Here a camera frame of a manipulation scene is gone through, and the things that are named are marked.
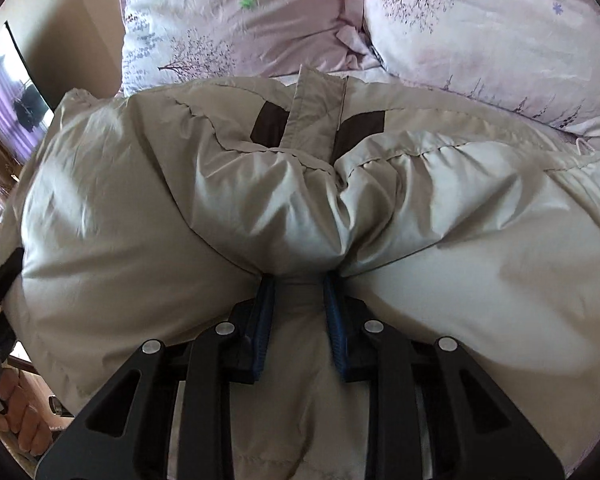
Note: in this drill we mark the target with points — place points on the beige puffer jacket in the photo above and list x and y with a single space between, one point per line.
305 210

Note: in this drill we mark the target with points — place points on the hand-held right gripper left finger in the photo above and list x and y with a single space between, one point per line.
262 320

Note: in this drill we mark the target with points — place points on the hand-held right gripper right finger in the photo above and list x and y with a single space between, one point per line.
336 325

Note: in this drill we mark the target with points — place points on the black flat television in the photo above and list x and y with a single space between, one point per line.
15 95

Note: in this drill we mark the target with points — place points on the pink floral pillow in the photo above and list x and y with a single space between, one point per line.
240 15
505 35

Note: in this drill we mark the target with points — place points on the person's left hand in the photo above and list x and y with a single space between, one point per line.
22 410

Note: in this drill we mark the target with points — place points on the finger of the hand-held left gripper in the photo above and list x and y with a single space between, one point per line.
9 272

